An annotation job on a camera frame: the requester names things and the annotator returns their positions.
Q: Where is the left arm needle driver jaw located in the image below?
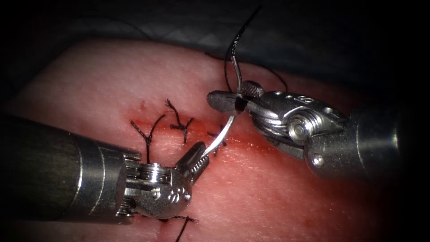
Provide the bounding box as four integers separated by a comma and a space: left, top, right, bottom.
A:
187, 157, 210, 185
175, 141, 206, 174

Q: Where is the left arm needle driver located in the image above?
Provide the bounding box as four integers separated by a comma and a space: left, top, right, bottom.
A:
116, 159, 193, 220

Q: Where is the right arm needle driver jaw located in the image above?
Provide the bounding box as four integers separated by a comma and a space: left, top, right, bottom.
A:
206, 90, 248, 116
241, 80, 267, 99

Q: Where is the right arm needle driver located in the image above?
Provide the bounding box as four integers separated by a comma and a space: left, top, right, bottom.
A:
246, 91, 347, 159

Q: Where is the curved steel needle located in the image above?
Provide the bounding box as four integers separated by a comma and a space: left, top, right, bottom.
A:
201, 55, 244, 159

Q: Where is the black thread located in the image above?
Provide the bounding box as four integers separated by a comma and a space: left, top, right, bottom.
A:
205, 5, 289, 93

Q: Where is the black stitching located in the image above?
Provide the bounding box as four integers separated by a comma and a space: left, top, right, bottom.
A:
158, 215, 198, 242
130, 98, 228, 165

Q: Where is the tissue pad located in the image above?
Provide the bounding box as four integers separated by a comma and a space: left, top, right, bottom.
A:
0, 38, 404, 242

